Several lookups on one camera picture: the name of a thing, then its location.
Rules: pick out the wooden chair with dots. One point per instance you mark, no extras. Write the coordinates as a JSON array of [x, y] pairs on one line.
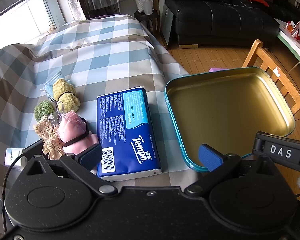
[[277, 74]]

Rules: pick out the yellow towel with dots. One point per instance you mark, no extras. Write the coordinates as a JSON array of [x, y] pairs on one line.
[[70, 102]]

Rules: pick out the light blue face mask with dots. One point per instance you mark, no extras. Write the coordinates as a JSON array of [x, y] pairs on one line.
[[50, 86]]

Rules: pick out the checkered tablecloth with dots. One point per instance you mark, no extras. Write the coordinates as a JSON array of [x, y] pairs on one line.
[[99, 57]]

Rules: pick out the pink cloth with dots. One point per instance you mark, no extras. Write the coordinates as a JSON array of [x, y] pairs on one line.
[[74, 134]]

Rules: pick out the green yarn ball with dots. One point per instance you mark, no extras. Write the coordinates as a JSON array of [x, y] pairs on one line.
[[44, 108]]

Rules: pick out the purple box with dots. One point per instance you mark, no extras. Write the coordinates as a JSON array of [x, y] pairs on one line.
[[216, 69]]

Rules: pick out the teal gold metal tin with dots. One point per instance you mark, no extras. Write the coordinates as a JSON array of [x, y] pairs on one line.
[[225, 109]]

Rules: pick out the patterned curtain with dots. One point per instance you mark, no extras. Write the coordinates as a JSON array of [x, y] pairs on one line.
[[76, 10]]

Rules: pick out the blue Tempo tissue pack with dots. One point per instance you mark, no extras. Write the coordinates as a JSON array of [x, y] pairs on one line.
[[125, 132]]

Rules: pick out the green edged coffee table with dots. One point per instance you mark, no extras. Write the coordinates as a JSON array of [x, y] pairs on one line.
[[288, 40]]

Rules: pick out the beige lace cloth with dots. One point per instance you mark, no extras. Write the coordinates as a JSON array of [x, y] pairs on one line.
[[52, 144]]

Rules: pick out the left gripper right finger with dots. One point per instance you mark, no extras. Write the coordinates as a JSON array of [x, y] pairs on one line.
[[210, 158]]

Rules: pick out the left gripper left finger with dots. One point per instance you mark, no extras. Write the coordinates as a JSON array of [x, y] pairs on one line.
[[90, 157]]

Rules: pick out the black leather sofa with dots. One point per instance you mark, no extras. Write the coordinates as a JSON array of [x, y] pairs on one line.
[[230, 23]]

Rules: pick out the dark plant stool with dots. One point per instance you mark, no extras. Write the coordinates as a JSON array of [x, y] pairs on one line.
[[152, 21]]

